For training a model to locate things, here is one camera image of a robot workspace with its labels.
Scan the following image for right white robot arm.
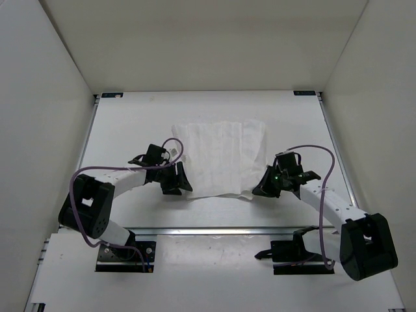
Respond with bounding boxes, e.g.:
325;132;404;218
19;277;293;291
252;151;398;281

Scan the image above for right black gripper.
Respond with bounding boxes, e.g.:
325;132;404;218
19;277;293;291
252;166;287;198

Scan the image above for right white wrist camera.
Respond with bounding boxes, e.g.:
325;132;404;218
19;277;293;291
275;150;296;157

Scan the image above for white pleated skirt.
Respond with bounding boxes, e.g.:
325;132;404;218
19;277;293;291
172;120;267;201

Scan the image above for blue corner label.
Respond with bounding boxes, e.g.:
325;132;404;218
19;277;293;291
100;92;124;98
293;90;316;96

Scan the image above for right blue corner label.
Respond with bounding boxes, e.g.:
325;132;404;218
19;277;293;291
293;90;316;96

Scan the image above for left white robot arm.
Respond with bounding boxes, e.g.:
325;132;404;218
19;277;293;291
58;138;193;259

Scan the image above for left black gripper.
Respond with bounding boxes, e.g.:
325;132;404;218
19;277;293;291
155;161;192;196

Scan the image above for aluminium rail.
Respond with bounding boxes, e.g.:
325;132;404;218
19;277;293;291
129;227;301;237

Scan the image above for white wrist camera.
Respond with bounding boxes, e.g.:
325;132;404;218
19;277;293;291
164;148;179;161
275;150;296;157

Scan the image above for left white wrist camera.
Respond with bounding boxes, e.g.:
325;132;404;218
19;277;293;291
164;148;179;161

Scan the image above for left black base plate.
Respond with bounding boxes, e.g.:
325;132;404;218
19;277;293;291
95;240;157;274

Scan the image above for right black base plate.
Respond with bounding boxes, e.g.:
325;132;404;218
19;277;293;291
270;240;335;276

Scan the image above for left blue corner label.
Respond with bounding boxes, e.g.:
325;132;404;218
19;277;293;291
100;92;124;98

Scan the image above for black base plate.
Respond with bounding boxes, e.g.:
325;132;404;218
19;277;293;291
95;240;157;274
270;240;335;276

